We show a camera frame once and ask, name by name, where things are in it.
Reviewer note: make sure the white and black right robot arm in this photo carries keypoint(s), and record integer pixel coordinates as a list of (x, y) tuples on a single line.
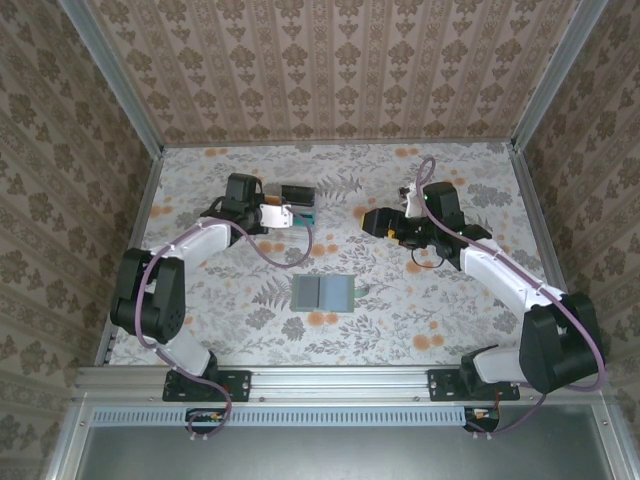
[(505, 280)]

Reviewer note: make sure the thin aluminium table-edge rail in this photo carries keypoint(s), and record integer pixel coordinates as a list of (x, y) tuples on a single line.
[(340, 144)]

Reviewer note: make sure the long aluminium base rail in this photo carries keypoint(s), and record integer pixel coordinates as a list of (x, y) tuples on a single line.
[(340, 382)]

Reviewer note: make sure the black card box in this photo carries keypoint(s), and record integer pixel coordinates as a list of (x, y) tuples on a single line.
[(297, 194)]

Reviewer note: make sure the aluminium side rail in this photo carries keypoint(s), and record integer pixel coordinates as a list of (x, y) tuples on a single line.
[(132, 240), (538, 210)]

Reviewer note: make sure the small black connector box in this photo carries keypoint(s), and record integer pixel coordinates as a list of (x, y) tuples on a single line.
[(480, 417), (200, 416)]

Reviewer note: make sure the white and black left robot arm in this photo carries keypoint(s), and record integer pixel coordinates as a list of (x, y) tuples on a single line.
[(200, 245)]

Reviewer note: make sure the aluminium frame bar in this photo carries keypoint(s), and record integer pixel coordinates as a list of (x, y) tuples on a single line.
[(65, 450), (602, 440)]

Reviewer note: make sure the aluminium frame post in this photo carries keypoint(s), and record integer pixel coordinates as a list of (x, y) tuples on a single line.
[(117, 82), (552, 75)]

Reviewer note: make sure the clear acrylic card stand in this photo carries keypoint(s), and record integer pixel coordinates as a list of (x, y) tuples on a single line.
[(299, 228)]

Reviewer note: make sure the green card holder clear sleeves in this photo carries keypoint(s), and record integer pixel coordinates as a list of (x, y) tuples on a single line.
[(337, 292)]

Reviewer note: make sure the grey metal sheet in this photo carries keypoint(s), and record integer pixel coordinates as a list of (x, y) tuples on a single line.
[(350, 455)]

